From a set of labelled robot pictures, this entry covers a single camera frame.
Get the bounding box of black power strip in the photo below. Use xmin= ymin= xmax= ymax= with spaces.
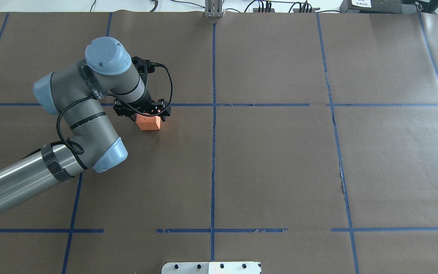
xmin=291 ymin=8 xmax=320 ymax=13

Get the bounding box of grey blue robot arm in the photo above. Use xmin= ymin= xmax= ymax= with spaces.
xmin=0 ymin=37 xmax=171 ymax=214

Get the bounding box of orange foam cube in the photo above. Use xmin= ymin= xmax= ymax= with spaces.
xmin=136 ymin=115 xmax=162 ymax=131

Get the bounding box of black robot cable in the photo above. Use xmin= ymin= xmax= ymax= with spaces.
xmin=56 ymin=61 xmax=174 ymax=155

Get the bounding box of grey metal post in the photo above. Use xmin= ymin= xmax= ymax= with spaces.
xmin=205 ymin=0 xmax=224 ymax=18

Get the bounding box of black electronics box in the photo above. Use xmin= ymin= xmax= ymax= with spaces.
xmin=339 ymin=0 xmax=403 ymax=14

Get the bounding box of white mounting plate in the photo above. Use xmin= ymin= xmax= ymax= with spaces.
xmin=161 ymin=261 xmax=262 ymax=274

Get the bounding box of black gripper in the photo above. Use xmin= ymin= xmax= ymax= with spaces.
xmin=113 ymin=99 xmax=171 ymax=123

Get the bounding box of brown paper table cover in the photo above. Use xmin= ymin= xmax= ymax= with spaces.
xmin=0 ymin=11 xmax=438 ymax=274

